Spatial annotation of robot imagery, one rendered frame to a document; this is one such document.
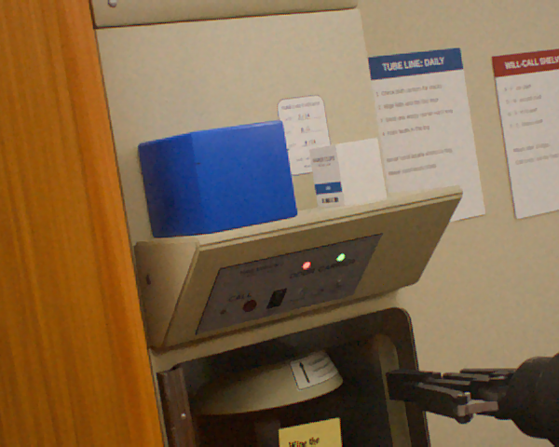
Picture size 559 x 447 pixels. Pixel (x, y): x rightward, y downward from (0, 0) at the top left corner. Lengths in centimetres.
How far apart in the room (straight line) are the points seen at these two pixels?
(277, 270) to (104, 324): 18
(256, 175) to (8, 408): 37
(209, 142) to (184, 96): 13
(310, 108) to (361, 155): 10
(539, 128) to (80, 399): 122
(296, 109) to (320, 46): 8
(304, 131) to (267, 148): 16
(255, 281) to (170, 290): 8
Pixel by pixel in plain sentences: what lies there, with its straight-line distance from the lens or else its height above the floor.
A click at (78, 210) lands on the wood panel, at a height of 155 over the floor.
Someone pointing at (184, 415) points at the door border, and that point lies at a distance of 116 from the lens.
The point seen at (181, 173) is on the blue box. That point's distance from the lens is 108.
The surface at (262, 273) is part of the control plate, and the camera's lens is 112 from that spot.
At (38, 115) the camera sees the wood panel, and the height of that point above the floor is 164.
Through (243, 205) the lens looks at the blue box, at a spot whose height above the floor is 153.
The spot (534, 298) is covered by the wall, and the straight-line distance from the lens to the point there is 210.
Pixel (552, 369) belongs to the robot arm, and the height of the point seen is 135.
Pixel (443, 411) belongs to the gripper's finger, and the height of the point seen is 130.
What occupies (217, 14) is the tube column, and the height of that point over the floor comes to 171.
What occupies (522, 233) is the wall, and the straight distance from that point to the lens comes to 209.
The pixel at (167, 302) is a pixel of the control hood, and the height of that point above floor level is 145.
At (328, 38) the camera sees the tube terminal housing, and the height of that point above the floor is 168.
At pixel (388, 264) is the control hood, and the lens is 124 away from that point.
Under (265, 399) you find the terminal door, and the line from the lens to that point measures 121.
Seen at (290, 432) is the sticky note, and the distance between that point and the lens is 123.
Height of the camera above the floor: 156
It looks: 3 degrees down
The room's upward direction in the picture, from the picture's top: 9 degrees counter-clockwise
